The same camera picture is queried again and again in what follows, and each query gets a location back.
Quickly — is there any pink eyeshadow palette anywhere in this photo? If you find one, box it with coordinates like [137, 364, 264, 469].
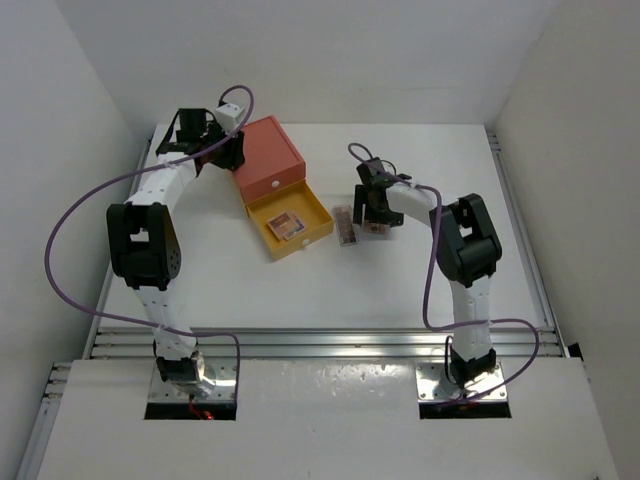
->
[361, 220, 391, 237]

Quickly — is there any small clear eyeshadow palette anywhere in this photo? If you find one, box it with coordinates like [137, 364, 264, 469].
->
[332, 204, 359, 247]

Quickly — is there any yellow drawer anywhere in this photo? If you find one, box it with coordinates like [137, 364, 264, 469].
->
[245, 180, 334, 261]

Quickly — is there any colourful eyeshadow palette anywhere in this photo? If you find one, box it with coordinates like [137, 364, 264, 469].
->
[284, 223, 305, 240]

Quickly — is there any orange drawer box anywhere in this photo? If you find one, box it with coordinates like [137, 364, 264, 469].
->
[232, 116, 306, 204]

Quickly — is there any brown eyeshadow palette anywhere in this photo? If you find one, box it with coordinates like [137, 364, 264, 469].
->
[267, 211, 303, 241]

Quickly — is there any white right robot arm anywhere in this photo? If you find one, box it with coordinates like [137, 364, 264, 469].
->
[354, 158, 502, 388]

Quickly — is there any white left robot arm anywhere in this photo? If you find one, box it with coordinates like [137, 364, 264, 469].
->
[106, 102, 245, 397]

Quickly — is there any white front cover panel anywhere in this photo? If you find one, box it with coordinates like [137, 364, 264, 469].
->
[39, 358, 617, 479]

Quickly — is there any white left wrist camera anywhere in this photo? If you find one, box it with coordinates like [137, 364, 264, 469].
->
[213, 103, 245, 133]

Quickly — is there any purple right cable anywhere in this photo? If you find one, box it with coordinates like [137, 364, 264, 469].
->
[347, 142, 541, 405]

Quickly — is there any purple cable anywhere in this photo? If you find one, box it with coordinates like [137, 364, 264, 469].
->
[44, 84, 257, 399]
[347, 142, 541, 405]

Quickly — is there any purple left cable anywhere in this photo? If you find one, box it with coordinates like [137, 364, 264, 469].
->
[44, 84, 257, 399]

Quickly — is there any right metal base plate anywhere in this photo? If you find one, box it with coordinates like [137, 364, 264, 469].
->
[415, 359, 508, 404]

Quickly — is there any metal base plate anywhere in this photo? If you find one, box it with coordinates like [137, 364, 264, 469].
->
[415, 359, 508, 404]
[147, 360, 236, 404]

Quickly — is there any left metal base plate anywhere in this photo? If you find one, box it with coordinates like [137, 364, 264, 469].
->
[147, 360, 236, 404]

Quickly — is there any aluminium frame rail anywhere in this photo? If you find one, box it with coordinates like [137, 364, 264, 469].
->
[83, 327, 567, 359]

